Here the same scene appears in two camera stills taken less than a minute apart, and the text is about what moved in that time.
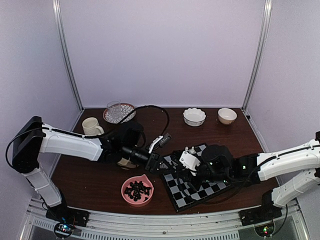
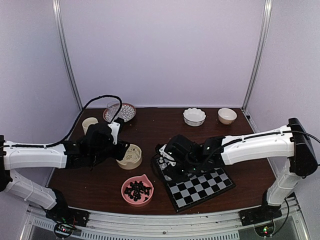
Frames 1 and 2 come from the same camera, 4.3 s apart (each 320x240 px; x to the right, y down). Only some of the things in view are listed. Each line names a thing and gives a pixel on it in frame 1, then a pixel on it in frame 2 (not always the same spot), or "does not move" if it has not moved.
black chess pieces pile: x=135 y=190 does not move
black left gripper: x=153 y=163 to x=121 y=150
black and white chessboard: x=186 y=188 does not move
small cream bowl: x=226 y=116 does not move
